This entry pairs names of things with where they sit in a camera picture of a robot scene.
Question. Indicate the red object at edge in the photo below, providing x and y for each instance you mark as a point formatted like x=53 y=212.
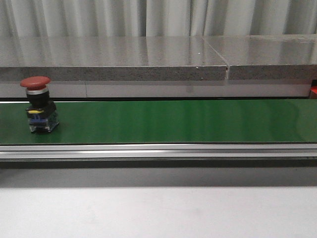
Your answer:
x=313 y=92

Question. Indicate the green conveyor belt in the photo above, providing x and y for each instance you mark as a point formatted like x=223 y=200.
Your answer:
x=179 y=121

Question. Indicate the white cabinet front panel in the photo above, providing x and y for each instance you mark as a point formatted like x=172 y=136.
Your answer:
x=178 y=89

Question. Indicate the aluminium conveyor side rail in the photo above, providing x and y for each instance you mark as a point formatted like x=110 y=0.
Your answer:
x=157 y=152

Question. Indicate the grey pleated curtain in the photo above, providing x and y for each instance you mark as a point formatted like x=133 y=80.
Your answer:
x=21 y=18

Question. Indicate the grey stone counter slab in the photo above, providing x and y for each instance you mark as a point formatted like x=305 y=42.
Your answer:
x=110 y=59

